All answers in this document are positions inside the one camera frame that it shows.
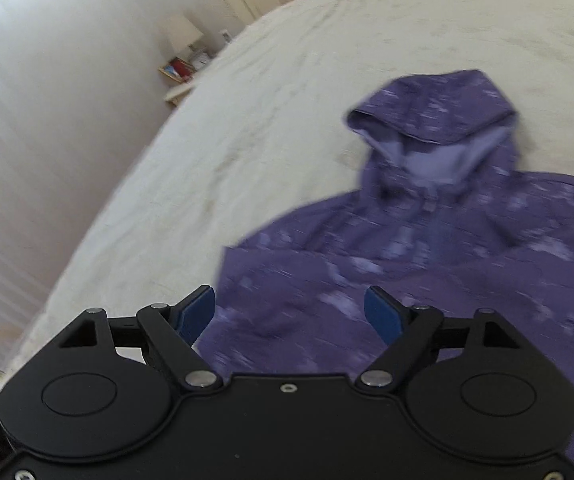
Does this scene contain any purple speckled hoodie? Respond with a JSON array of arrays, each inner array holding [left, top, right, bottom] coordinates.
[[214, 69, 574, 478]]

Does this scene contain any red picture frame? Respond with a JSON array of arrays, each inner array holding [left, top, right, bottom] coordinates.
[[163, 58, 196, 82]]

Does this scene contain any white sheer curtain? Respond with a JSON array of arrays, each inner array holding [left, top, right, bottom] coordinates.
[[0, 0, 218, 366]]

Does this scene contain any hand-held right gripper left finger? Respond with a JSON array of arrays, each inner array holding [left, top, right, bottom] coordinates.
[[56, 285, 218, 391]]

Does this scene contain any cream bed blanket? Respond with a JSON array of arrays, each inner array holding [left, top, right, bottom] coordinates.
[[4, 0, 574, 391]]

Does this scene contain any white table lamp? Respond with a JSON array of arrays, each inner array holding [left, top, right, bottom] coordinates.
[[159, 14, 204, 57]]

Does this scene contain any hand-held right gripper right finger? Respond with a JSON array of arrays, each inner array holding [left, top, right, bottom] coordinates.
[[357, 285, 524, 391]]

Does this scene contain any small white clock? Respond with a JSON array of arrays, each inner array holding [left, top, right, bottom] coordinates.
[[189, 48, 213, 71]]

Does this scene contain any cream nightstand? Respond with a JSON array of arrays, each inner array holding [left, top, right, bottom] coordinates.
[[157, 52, 218, 108]]

